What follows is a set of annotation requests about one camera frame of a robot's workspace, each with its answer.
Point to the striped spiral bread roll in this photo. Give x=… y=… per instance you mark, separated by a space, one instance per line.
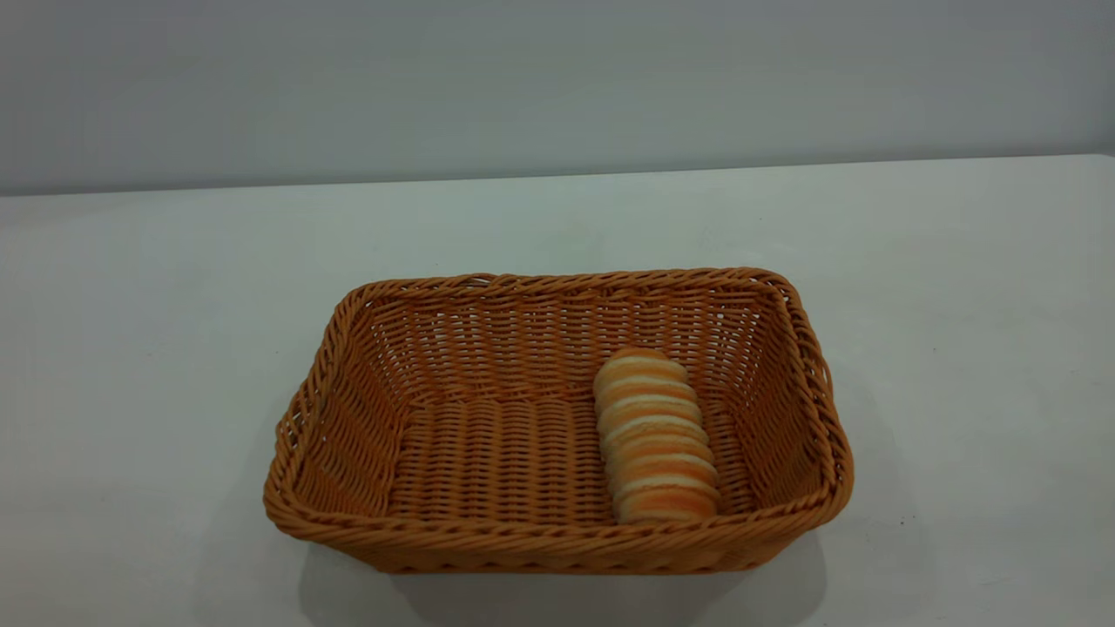
x=655 y=435

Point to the orange woven wicker basket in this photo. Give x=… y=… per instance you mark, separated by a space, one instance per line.
x=488 y=461

